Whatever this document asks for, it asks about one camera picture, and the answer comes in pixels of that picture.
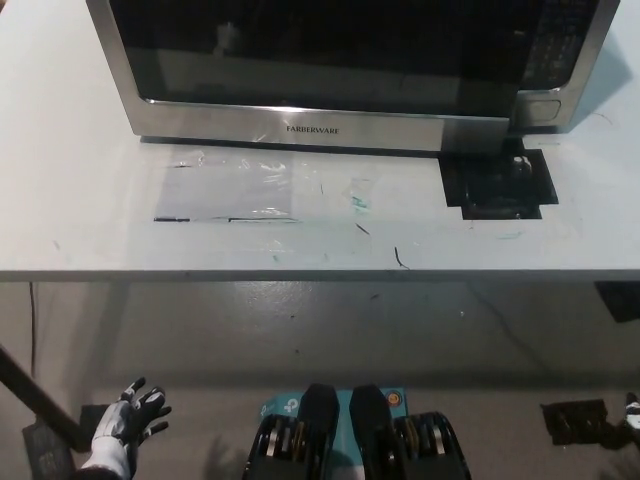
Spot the black ribbed floor mat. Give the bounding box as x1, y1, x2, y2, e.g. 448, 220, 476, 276
539, 398, 610, 447

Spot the large black floor mat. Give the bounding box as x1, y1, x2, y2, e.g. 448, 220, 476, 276
21, 422, 85, 480

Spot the stainless steel Farberware microwave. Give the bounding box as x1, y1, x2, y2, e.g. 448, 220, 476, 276
84, 0, 522, 154

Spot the white and black right hand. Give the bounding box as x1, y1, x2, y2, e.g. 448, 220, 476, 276
622, 392, 640, 437

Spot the thick black floor cable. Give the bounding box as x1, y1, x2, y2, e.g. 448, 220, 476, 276
27, 281, 38, 362

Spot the black slanted bar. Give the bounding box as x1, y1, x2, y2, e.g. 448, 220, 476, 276
0, 343, 85, 453

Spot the small black floor mat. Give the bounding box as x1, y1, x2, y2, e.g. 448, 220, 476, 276
78, 403, 117, 437

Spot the thin black floor cable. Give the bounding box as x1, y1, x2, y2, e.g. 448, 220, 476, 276
466, 281, 557, 354

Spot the stainless steel microwave body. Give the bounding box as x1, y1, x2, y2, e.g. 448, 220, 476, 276
508, 0, 622, 137

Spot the white and black left hand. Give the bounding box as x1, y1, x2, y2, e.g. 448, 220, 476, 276
81, 377, 174, 472

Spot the black tape patch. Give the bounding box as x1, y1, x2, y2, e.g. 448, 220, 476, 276
438, 146, 560, 222

